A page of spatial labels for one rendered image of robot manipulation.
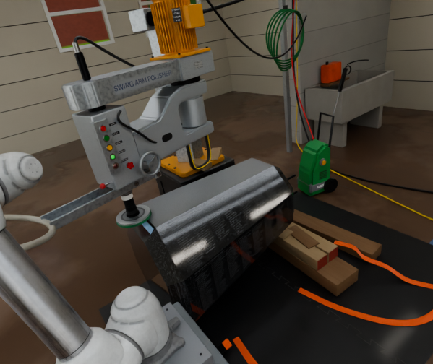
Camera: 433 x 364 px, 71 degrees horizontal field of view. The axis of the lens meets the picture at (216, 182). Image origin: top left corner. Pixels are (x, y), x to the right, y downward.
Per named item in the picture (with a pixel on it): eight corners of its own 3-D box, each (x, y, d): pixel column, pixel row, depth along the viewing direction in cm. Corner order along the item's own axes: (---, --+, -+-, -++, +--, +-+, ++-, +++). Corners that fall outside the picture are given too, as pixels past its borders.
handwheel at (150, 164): (154, 167, 186) (147, 145, 179) (165, 170, 180) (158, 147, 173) (134, 178, 177) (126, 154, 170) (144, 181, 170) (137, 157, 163)
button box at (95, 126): (121, 168, 165) (104, 118, 152) (123, 169, 163) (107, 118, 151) (108, 175, 160) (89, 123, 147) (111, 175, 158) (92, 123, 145)
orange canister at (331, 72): (316, 86, 459) (316, 63, 444) (336, 78, 482) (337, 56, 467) (329, 87, 443) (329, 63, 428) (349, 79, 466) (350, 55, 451)
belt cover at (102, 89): (190, 76, 220) (185, 52, 212) (216, 76, 204) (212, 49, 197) (63, 118, 159) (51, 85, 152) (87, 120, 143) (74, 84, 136)
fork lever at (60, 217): (145, 170, 202) (143, 163, 200) (164, 175, 190) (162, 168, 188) (40, 222, 157) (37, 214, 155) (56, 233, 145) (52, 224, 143)
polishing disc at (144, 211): (143, 202, 203) (143, 201, 202) (155, 215, 186) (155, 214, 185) (112, 215, 194) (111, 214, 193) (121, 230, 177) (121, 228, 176)
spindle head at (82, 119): (145, 163, 203) (126, 96, 182) (167, 168, 189) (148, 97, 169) (98, 188, 180) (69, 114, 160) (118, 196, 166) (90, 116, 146)
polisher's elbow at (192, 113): (178, 123, 221) (172, 97, 212) (204, 118, 224) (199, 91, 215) (182, 130, 204) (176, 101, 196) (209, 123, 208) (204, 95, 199)
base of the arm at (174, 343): (194, 334, 113) (191, 324, 110) (146, 384, 100) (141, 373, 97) (165, 311, 125) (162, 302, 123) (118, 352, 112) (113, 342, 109)
